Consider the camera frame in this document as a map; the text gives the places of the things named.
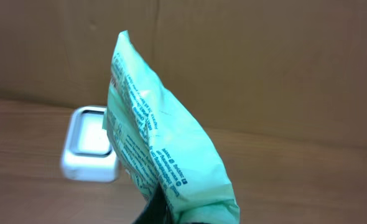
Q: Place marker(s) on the white barcode scanner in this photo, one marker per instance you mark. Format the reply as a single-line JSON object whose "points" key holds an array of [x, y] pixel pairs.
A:
{"points": [[88, 155]]}

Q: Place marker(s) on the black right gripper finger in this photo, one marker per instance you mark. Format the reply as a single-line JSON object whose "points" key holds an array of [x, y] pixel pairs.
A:
{"points": [[156, 211]]}

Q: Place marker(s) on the teal wet wipes packet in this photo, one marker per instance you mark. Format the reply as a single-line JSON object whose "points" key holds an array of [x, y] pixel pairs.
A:
{"points": [[162, 146]]}

